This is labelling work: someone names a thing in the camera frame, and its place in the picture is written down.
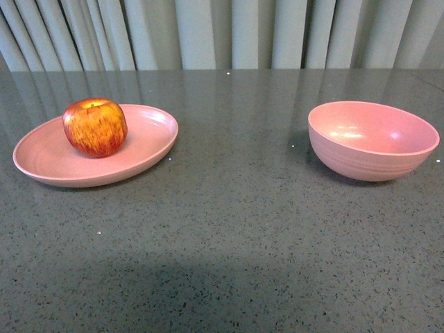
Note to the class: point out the red yellow apple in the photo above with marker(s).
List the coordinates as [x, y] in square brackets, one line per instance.
[96, 127]

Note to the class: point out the pink plastic bowl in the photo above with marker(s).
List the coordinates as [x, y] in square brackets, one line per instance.
[370, 141]

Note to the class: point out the pink plastic plate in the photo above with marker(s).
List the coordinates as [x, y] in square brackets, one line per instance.
[46, 155]

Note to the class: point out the grey pleated curtain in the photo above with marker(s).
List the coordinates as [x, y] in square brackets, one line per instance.
[155, 35]

